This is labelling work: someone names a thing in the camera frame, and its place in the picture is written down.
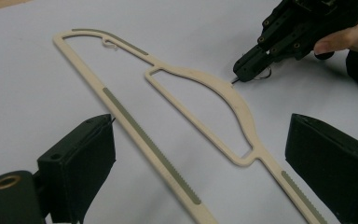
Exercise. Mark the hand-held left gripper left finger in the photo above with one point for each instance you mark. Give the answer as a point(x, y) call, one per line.
point(77, 161)

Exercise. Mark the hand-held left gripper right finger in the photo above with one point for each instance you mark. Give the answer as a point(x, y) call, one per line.
point(332, 165)

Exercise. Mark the beige clothes hanger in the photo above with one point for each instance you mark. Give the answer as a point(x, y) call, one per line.
point(242, 107)

